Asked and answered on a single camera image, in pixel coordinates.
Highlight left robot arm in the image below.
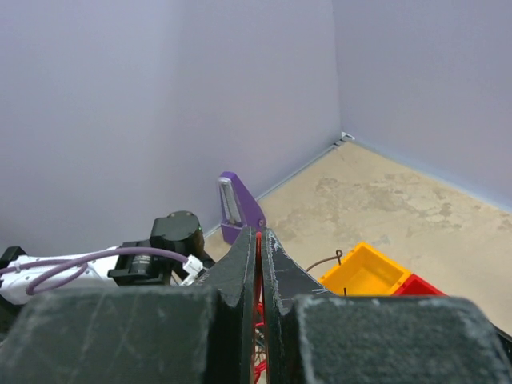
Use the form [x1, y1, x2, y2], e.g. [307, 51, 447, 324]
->
[1, 210, 214, 310]

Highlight aluminium table frame rail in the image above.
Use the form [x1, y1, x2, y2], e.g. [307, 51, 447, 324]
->
[206, 131, 356, 237]

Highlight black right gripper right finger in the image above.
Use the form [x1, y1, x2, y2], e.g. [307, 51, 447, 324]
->
[260, 230, 511, 383]

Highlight yellow plastic bin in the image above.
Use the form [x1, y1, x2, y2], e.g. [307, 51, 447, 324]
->
[319, 242, 412, 296]

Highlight red plastic bin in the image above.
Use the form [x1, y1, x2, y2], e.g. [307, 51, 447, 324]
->
[393, 274, 445, 296]

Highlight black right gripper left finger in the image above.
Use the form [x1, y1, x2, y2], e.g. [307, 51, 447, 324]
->
[1, 228, 258, 383]

